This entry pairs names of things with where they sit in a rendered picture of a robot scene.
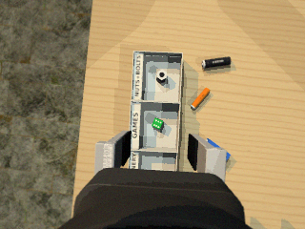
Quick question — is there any black aa battery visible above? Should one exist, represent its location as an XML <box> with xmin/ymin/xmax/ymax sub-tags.
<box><xmin>201</xmin><ymin>56</ymin><xmax>231</xmax><ymax>69</ymax></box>

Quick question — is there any green die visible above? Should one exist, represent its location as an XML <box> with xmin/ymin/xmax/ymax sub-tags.
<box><xmin>152</xmin><ymin>118</ymin><xmax>163</xmax><ymax>130</ymax></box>

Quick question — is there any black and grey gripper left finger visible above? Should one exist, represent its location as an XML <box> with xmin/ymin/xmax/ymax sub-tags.
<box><xmin>94</xmin><ymin>131</ymin><xmax>132</xmax><ymax>175</ymax></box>

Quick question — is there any orange aaa battery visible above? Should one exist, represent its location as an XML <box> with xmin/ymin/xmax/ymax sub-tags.
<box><xmin>191</xmin><ymin>88</ymin><xmax>210</xmax><ymax>109</ymax></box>

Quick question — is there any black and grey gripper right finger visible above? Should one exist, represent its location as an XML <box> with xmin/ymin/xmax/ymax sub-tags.
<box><xmin>187</xmin><ymin>134</ymin><xmax>227</xmax><ymax>182</ymax></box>

